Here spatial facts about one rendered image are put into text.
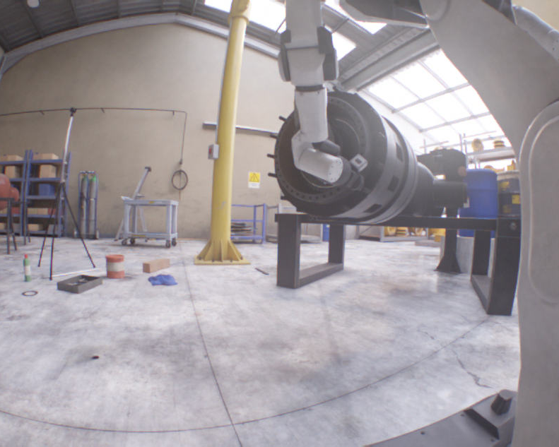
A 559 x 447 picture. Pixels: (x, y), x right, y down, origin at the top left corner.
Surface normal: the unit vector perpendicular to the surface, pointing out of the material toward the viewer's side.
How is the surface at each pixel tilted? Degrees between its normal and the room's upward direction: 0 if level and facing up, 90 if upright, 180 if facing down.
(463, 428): 0
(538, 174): 90
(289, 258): 90
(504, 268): 90
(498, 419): 0
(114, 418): 0
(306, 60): 89
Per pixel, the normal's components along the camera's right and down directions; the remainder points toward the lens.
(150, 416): 0.03, -1.00
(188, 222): 0.39, 0.03
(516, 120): -0.99, -0.03
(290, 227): -0.58, 0.00
